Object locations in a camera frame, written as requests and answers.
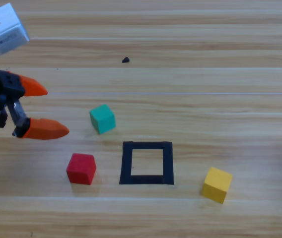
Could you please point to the black tape square outline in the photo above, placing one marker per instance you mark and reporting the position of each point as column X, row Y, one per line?
column 126, row 163

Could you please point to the small black debris speck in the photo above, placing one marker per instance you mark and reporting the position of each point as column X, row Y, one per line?
column 125, row 60

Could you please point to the yellow wooden cube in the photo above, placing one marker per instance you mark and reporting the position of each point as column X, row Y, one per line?
column 216, row 186

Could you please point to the red wooden cube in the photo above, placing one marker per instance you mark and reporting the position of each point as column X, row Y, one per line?
column 81, row 168

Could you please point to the green wooden cube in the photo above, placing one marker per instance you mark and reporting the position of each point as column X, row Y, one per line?
column 103, row 120

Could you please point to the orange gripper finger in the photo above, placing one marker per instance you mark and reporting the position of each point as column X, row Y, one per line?
column 33, row 88
column 46, row 129

